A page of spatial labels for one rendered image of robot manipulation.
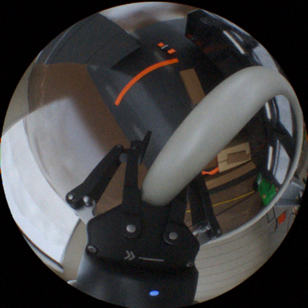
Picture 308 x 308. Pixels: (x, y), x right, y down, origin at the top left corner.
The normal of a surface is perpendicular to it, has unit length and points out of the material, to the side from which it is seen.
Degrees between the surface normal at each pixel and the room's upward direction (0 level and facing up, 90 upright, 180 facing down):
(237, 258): 90
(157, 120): 0
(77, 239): 90
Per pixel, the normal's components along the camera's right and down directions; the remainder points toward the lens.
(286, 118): -0.74, 0.59
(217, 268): -0.53, -0.77
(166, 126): -0.18, 0.51
